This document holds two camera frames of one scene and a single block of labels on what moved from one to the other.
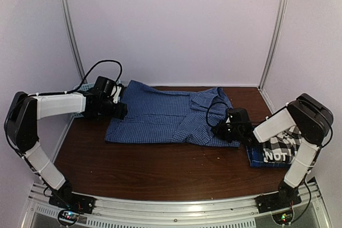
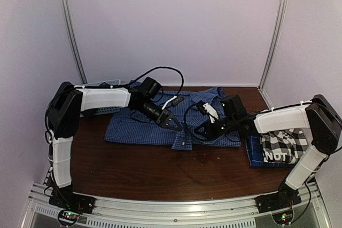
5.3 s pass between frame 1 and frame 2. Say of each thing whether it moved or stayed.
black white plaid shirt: stayed
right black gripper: moved
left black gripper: moved
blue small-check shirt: stayed
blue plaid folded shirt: stayed
